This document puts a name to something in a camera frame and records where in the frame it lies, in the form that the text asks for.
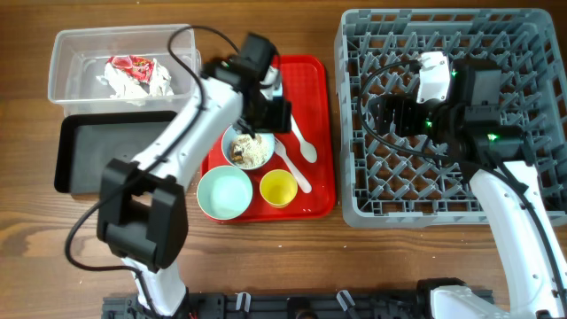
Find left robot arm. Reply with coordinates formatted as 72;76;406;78
97;34;291;318

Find light blue plate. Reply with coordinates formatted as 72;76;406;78
260;66;283;100

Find small light blue bowl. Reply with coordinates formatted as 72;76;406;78
221;126;275;170

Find food scraps and rice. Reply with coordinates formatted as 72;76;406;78
229;135;272;169

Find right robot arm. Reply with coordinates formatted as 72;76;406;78
356;52;566;318

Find white napkin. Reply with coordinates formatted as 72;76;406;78
97;58;174;106

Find white plastic fork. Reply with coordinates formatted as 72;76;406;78
275;139;313;193

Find black rectangular tray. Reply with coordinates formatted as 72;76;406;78
54;111;176;195

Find red serving tray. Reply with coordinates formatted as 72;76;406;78
200;54;337;223

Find grey dishwasher rack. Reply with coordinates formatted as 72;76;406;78
334;9;566;228

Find yellow cup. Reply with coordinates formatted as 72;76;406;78
260;169;299;209

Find left black cable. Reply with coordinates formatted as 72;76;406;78
64;25;241;272

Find white plastic spoon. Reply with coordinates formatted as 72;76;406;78
291;116;317;163

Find mint green bowl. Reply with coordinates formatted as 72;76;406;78
197;166;253;221

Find clear plastic waste bin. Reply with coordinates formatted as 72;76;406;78
48;24;196;116

